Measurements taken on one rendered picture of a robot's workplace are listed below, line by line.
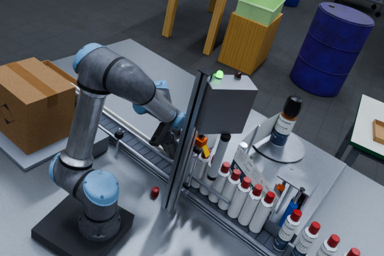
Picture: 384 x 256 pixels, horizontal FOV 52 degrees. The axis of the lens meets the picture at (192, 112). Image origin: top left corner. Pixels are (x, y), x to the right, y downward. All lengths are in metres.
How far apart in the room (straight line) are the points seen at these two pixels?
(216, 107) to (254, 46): 3.33
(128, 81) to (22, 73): 0.78
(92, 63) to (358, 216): 1.44
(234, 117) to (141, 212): 0.58
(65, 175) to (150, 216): 0.42
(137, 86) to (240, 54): 3.56
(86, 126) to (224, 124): 0.46
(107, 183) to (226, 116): 0.46
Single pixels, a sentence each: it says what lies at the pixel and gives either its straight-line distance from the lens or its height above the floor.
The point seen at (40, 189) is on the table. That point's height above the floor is 0.83.
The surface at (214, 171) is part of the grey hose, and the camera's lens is 1.47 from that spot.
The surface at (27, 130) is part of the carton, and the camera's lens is 1.74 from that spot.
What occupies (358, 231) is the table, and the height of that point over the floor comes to 0.83.
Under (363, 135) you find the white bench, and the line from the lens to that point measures 2.77.
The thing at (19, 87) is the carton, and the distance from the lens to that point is 1.75.
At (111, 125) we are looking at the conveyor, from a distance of 1.96.
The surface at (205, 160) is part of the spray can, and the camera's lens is 1.62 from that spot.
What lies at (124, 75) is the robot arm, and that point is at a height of 1.50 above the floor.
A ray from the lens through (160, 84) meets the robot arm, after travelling 1.62.
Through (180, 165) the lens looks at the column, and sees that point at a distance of 1.48.
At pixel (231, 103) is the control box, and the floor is 1.42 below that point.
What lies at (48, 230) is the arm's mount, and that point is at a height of 0.87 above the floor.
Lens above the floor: 2.09
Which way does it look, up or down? 34 degrees down
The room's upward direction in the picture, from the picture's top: 15 degrees clockwise
